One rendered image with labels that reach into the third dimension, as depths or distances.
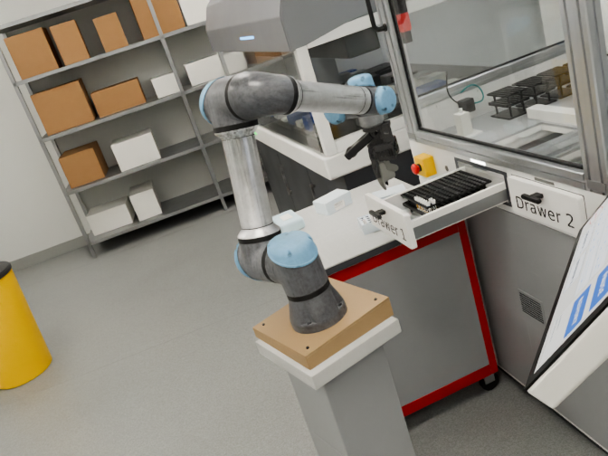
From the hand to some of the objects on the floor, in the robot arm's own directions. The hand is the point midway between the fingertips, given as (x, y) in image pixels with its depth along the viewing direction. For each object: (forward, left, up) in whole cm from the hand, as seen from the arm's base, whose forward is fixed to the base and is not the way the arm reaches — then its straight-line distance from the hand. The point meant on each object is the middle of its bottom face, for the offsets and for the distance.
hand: (383, 184), depth 201 cm
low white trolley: (-5, +31, -93) cm, 98 cm away
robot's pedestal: (-51, -29, -92) cm, 109 cm away
